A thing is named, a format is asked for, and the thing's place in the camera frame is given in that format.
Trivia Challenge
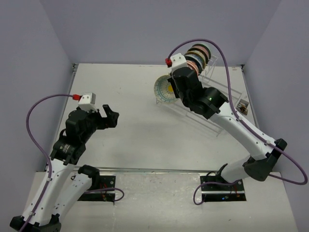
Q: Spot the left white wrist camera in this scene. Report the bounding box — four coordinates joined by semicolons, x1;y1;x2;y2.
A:
78;93;98;112

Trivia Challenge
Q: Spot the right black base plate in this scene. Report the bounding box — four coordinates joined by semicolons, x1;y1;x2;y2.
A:
201;180;246;202

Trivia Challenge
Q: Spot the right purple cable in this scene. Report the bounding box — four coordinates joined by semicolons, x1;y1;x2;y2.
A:
165;38;309;186

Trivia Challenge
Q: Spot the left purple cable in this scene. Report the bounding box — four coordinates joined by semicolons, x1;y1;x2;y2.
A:
18;93;82;232

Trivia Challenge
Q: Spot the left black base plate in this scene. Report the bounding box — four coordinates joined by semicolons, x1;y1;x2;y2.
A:
78;175;116;202

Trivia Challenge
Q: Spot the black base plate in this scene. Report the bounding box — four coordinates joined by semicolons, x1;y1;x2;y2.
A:
78;175;116;202
201;180;246;202

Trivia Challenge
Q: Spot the yellow leaf pattern bowl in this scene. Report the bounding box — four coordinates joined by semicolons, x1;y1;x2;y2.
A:
185;51;207;69

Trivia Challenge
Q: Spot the white wire dish rack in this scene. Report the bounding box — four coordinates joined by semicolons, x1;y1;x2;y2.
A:
156;56;245;136

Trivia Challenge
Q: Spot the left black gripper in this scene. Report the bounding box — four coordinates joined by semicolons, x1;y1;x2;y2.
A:
81;104;119;142

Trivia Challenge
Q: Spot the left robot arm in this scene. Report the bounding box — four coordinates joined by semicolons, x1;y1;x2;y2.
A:
10;104;119;232

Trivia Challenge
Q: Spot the purple cable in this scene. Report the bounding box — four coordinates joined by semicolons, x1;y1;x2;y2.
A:
18;93;82;232
165;38;309;186

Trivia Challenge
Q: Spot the orange floral bowl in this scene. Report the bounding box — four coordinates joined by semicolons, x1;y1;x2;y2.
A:
186;60;199;74

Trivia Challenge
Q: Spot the pink striped bowl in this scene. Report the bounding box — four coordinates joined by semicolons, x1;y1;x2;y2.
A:
191;43;211;60

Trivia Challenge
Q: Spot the pale green bowl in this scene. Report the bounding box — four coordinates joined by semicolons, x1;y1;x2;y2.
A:
200;43;212;55

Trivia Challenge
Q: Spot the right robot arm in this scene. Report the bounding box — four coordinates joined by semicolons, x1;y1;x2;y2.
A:
169;67;287;190

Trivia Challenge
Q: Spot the black speckled bowl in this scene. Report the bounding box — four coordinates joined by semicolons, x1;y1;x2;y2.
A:
186;47;210;64

